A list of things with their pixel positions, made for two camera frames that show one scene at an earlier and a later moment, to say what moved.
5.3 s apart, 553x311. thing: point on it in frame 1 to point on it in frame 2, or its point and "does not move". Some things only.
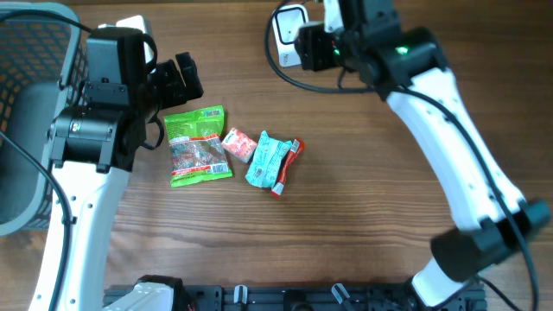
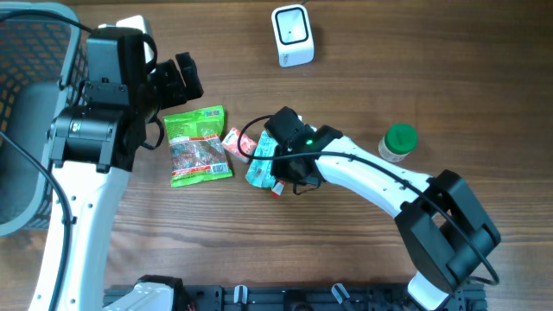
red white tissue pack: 239,144 does not move
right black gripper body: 325,49 to 284,169
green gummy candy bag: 198,148 does not move
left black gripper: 176,93 does not move
